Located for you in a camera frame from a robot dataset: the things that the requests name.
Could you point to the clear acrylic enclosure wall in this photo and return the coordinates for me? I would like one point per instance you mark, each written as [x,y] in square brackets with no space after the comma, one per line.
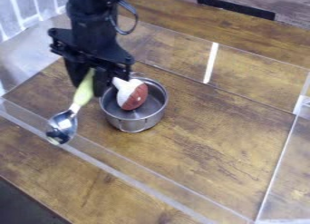
[165,189]

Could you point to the black strip on table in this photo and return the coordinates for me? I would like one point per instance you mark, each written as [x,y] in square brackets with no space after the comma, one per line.
[242,9]

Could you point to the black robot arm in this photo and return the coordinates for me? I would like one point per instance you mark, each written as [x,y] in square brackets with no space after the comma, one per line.
[97,7]

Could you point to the small steel pot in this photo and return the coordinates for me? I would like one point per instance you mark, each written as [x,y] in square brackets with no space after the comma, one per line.
[143,117]

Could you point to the plush mushroom toy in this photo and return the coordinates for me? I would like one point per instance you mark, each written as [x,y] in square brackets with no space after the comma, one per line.
[133,93]

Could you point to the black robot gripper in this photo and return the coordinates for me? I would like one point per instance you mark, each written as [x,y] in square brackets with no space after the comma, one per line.
[89,45]

